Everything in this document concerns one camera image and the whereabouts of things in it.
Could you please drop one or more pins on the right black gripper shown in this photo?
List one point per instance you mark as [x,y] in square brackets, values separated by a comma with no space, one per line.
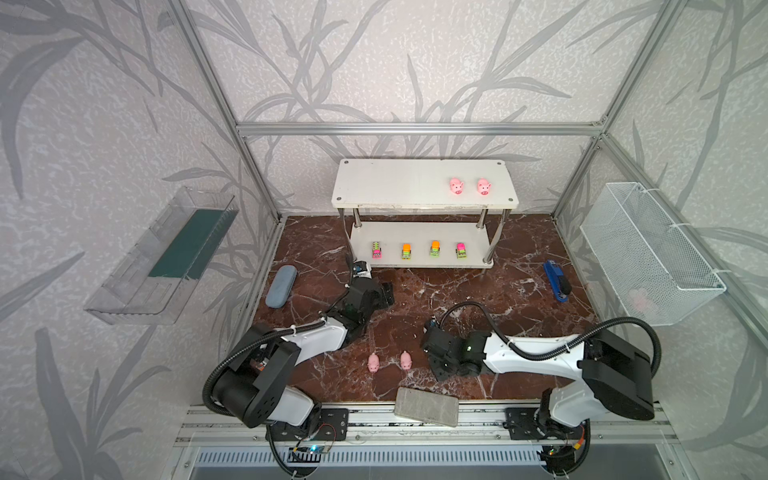
[437,348]

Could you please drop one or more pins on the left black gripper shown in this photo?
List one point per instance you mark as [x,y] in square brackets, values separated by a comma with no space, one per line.
[365,282]

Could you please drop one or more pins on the pink toy pig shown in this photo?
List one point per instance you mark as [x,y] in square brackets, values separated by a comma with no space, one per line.
[373,363]
[484,187]
[456,186]
[406,361]

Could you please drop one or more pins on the orange green mixer truck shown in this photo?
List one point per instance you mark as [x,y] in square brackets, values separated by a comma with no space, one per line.
[435,249]

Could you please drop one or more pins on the pink green mixer truck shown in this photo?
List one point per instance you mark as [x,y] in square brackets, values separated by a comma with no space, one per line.
[461,251]

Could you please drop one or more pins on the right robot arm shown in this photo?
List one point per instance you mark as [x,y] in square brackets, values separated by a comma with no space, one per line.
[611,365]

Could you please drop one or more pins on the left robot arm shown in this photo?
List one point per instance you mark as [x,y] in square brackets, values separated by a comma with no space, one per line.
[252,382]

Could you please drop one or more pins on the white two-tier shelf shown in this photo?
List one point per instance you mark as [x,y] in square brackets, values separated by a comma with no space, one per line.
[409,201]

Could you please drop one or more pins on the grey sponge block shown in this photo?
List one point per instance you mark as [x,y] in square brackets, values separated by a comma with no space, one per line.
[427,407]

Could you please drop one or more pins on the grey blue glasses case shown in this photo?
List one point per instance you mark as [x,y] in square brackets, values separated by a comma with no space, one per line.
[281,286]

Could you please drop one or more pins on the blue stapler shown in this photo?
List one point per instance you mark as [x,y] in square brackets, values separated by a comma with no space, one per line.
[559,283]

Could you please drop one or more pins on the green circuit board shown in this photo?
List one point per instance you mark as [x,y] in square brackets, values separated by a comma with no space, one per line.
[309,453]

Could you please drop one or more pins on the pink item in basket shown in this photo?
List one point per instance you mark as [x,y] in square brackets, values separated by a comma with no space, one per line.
[641,302]

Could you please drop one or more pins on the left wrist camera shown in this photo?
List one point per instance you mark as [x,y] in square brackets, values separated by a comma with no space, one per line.
[361,269]

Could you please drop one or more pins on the clear plastic wall bin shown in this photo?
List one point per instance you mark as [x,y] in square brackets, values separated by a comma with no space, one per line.
[159,274]

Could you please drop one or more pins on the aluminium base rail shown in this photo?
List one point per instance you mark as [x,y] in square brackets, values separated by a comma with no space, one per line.
[375,423]

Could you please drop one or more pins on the white wire mesh basket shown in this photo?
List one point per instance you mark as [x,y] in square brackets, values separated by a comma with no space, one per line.
[638,245]

